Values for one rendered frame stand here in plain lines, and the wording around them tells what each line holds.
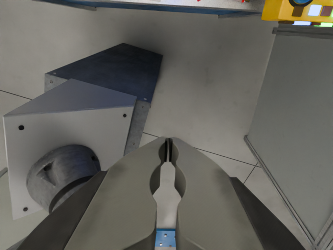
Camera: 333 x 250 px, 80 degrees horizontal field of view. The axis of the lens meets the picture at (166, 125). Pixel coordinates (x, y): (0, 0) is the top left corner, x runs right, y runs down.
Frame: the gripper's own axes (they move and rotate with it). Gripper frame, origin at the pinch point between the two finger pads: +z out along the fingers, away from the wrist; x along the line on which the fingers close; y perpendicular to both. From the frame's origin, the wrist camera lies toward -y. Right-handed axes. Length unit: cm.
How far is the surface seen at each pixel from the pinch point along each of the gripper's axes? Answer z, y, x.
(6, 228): 79, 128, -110
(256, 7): 57, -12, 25
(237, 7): 57, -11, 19
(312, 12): 35.5, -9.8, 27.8
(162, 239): 139, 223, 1
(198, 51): 143, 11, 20
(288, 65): 113, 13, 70
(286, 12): 36.0, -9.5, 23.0
